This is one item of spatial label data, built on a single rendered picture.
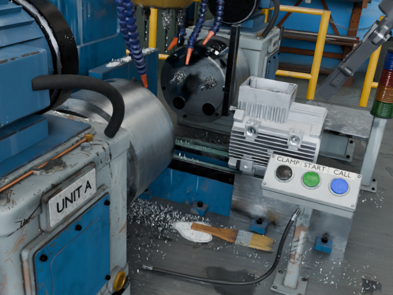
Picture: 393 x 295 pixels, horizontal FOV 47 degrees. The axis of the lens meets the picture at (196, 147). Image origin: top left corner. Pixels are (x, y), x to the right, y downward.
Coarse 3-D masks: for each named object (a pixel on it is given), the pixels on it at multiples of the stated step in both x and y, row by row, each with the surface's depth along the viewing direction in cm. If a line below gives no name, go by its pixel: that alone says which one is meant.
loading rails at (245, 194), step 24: (192, 144) 127; (168, 168) 118; (192, 168) 115; (216, 168) 113; (144, 192) 121; (168, 192) 121; (192, 192) 118; (216, 192) 115; (240, 192) 111; (240, 216) 114; (264, 216) 111; (288, 216) 109; (312, 216) 106; (336, 216) 104; (312, 240) 109; (336, 240) 106
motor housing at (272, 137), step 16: (288, 112) 104; (304, 112) 103; (320, 112) 103; (240, 128) 105; (272, 128) 103; (288, 128) 103; (304, 128) 102; (240, 144) 106; (256, 144) 104; (272, 144) 103; (304, 144) 100; (256, 160) 105; (304, 160) 100
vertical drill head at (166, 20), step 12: (132, 0) 102; (144, 0) 101; (156, 0) 101; (168, 0) 102; (180, 0) 103; (192, 0) 108; (144, 12) 115; (168, 12) 104; (180, 12) 111; (144, 24) 117; (168, 24) 106; (180, 24) 113; (144, 36) 118
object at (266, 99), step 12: (252, 84) 111; (264, 84) 112; (276, 84) 111; (288, 84) 110; (240, 96) 105; (252, 96) 104; (264, 96) 103; (276, 96) 102; (288, 96) 101; (240, 108) 106; (252, 108) 105; (264, 108) 104; (276, 108) 103; (288, 108) 102; (264, 120) 105; (276, 120) 104
